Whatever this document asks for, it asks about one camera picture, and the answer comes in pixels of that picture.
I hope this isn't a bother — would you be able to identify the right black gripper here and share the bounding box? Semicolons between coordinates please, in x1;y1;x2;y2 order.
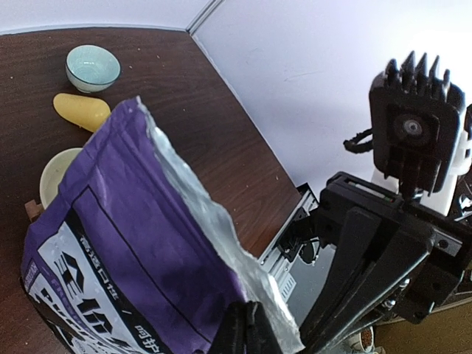
300;173;471;353

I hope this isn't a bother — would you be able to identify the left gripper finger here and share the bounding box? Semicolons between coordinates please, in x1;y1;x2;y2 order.
217;301;280;354

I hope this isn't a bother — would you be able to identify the purple puppy food bag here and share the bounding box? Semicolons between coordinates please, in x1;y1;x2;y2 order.
21;97;303;353

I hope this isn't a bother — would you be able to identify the yellow plastic scoop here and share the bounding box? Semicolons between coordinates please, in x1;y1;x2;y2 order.
52;93;111;133

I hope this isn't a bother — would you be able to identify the cream pet bowl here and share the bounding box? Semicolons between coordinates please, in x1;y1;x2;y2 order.
24;147;82;223

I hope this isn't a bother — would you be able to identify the light blue ceramic bowl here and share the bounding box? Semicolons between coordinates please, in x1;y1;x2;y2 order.
66;44;121;94

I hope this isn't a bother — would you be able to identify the aluminium front rail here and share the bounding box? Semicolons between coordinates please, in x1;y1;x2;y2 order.
259;184;319;325

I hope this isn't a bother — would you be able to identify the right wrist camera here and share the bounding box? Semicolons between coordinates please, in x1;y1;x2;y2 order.
369;52;471;215

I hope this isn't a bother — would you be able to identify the right aluminium frame post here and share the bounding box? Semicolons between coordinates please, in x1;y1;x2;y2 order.
185;0;224;35

